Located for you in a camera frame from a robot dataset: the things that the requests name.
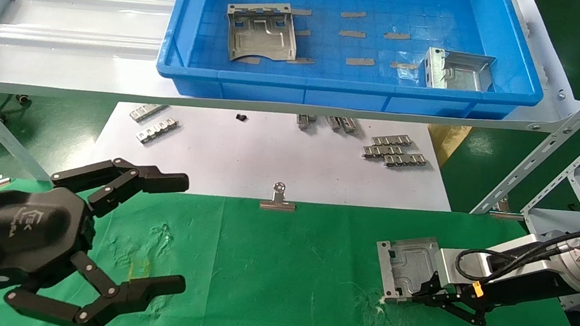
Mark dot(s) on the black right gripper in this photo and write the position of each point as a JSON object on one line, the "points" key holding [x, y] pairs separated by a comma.
{"points": [[528, 290]]}

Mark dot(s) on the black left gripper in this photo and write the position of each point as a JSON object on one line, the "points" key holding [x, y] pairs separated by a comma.
{"points": [[11, 237]]}

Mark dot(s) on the notched metal rail part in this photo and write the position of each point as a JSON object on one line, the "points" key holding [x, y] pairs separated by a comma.
{"points": [[333, 123], [381, 151], [349, 125], [391, 140], [148, 112], [304, 121], [404, 160], [157, 131]]}

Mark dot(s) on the grey metal shelf rack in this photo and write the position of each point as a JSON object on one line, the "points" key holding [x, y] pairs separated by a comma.
{"points": [[86, 15]]}

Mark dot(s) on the small black plastic piece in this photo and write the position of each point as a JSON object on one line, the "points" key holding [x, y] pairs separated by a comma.
{"points": [[241, 118]]}

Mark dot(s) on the grey tape strip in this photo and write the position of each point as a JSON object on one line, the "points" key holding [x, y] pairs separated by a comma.
{"points": [[303, 32], [397, 36], [404, 65], [352, 33], [360, 61], [353, 14], [302, 12]]}

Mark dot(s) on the folded sheet metal bracket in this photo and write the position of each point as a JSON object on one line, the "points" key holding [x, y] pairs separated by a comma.
{"points": [[458, 75]]}

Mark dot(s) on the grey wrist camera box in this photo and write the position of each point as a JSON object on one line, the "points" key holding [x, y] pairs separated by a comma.
{"points": [[445, 266]]}

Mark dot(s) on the stamped sheet metal plate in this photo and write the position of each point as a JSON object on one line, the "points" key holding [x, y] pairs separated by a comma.
{"points": [[262, 35], [405, 264]]}

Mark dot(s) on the green table cloth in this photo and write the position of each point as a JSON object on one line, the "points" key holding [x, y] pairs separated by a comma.
{"points": [[285, 269]]}

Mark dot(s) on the large blue plastic bin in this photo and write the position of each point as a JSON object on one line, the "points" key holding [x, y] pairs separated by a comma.
{"points": [[322, 46]]}

